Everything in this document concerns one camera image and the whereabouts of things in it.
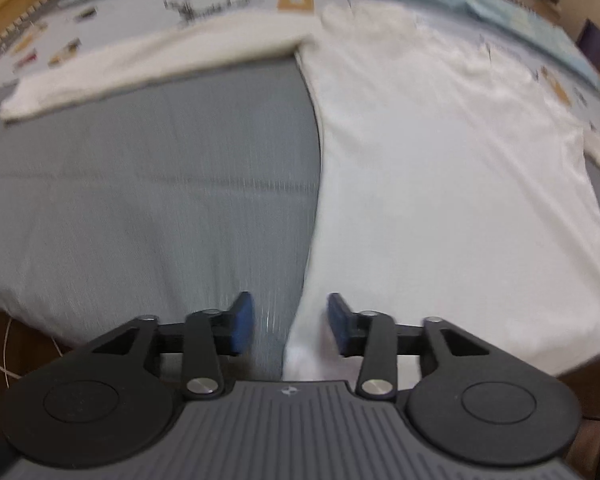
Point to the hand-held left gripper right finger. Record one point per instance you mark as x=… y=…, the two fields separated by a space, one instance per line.
x=337 y=322

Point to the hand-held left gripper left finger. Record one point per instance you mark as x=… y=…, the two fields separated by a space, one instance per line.
x=242 y=322

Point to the white long-sleeved shirt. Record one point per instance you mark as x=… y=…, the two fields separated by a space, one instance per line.
x=430 y=185

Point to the deer printed cloth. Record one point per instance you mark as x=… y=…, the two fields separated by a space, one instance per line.
x=130 y=15

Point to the light blue sheet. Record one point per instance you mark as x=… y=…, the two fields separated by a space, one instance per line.
x=530 y=25

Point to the purple box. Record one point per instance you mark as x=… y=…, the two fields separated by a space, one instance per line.
x=597 y=45

